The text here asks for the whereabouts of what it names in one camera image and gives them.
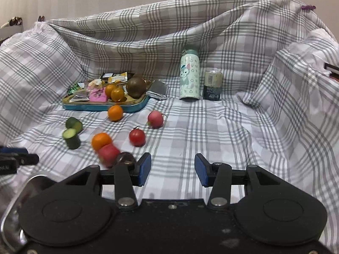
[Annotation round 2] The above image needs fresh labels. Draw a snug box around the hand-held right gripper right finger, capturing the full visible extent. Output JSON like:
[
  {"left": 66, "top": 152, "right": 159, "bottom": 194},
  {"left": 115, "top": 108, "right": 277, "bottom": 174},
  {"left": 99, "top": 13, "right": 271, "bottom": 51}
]
[{"left": 195, "top": 153, "right": 285, "bottom": 211}]

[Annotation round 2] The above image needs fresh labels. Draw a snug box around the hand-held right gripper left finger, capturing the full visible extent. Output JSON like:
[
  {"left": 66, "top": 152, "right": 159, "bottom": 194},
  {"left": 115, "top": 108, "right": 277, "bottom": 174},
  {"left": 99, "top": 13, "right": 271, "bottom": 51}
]
[{"left": 57, "top": 153, "right": 152, "bottom": 211}]

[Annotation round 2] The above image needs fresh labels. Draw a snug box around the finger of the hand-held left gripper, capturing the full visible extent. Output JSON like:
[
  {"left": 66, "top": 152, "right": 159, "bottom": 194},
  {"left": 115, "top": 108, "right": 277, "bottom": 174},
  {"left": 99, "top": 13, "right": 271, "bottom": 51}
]
[
  {"left": 0, "top": 146, "right": 29, "bottom": 155},
  {"left": 11, "top": 153, "right": 40, "bottom": 166}
]

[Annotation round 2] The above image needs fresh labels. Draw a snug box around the red radish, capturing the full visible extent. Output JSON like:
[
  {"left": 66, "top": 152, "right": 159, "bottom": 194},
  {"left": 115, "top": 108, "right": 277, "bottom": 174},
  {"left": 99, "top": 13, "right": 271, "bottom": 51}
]
[{"left": 147, "top": 111, "right": 166, "bottom": 129}]

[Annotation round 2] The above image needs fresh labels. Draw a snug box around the dark purple passion fruit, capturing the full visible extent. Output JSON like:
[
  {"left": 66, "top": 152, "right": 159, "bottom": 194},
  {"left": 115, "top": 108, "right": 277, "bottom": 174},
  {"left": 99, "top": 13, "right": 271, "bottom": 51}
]
[{"left": 115, "top": 152, "right": 137, "bottom": 168}]

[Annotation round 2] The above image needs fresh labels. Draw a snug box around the red tomato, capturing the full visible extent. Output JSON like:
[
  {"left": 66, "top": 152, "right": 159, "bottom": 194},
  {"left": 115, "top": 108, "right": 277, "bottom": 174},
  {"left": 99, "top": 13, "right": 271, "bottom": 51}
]
[{"left": 129, "top": 126, "right": 146, "bottom": 147}]

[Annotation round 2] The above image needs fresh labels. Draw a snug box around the red round fruit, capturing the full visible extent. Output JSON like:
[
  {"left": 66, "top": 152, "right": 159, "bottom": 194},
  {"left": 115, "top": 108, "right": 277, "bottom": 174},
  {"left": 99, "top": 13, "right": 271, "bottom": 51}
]
[{"left": 98, "top": 144, "right": 121, "bottom": 168}]

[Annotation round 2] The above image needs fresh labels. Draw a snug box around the grey plaid blanket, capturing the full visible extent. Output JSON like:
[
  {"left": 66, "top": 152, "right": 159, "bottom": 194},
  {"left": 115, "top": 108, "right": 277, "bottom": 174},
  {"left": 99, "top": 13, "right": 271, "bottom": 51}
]
[{"left": 0, "top": 0, "right": 339, "bottom": 254}]

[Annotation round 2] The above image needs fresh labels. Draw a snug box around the cucumber piece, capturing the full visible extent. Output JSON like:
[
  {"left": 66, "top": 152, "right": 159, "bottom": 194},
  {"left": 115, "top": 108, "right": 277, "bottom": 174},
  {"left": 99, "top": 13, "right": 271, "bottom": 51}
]
[
  {"left": 63, "top": 128, "right": 81, "bottom": 150},
  {"left": 66, "top": 117, "right": 83, "bottom": 133}
]

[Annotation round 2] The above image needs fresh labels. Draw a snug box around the silver metal plate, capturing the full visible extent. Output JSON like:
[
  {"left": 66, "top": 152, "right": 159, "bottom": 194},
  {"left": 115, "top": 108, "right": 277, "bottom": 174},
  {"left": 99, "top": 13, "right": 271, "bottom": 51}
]
[{"left": 0, "top": 174, "right": 57, "bottom": 253}]

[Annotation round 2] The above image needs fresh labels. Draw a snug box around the teal snack tray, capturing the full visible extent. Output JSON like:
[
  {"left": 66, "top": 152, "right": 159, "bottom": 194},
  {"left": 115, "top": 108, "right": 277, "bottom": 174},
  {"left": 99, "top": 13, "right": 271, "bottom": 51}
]
[{"left": 61, "top": 79, "right": 155, "bottom": 113}]

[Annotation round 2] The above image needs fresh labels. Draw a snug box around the silver foil packet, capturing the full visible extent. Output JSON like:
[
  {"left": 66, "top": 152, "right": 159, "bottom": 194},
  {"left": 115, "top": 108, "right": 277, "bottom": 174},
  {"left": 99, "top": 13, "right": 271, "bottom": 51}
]
[{"left": 146, "top": 80, "right": 168, "bottom": 99}]

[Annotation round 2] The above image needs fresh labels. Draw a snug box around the brown snack packet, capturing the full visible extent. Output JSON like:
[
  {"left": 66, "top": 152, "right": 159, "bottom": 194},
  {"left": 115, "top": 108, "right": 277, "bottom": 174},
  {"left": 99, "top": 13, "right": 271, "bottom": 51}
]
[{"left": 69, "top": 91, "right": 90, "bottom": 103}]

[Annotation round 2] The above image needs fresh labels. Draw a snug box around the brown round fruit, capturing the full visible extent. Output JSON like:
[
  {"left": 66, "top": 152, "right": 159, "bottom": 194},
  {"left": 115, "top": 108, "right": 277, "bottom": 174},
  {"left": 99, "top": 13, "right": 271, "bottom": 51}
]
[{"left": 126, "top": 77, "right": 147, "bottom": 98}]

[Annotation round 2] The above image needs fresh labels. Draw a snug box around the dark green drink can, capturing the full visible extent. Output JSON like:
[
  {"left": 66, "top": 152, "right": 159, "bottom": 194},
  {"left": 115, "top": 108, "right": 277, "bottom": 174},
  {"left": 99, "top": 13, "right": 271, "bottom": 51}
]
[{"left": 203, "top": 70, "right": 223, "bottom": 101}]

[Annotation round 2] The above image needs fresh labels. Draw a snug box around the pink snack packet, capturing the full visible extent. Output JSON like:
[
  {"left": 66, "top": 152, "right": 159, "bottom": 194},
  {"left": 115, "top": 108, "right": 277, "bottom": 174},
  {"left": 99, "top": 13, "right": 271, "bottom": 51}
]
[{"left": 89, "top": 88, "right": 108, "bottom": 103}]

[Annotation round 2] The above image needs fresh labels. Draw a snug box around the mint cartoon water bottle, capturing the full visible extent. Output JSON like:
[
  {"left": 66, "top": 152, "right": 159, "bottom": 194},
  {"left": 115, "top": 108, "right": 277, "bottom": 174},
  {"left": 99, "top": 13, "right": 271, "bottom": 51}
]
[{"left": 180, "top": 49, "right": 200, "bottom": 100}]

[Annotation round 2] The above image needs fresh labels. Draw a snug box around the black yellow snack packet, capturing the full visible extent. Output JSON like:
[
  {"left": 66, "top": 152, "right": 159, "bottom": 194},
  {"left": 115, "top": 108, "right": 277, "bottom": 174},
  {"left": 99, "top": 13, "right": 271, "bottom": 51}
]
[{"left": 101, "top": 72, "right": 128, "bottom": 84}]

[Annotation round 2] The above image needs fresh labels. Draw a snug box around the white yellow snack wrapper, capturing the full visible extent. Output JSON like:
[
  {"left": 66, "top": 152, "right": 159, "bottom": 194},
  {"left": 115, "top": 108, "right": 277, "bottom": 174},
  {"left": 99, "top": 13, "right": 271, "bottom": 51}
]
[{"left": 87, "top": 79, "right": 106, "bottom": 89}]

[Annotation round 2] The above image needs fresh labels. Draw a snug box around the brown white patterned object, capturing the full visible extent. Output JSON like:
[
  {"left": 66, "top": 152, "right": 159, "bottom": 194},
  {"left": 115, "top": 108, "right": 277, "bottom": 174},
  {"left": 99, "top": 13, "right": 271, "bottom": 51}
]
[{"left": 0, "top": 17, "right": 23, "bottom": 29}]

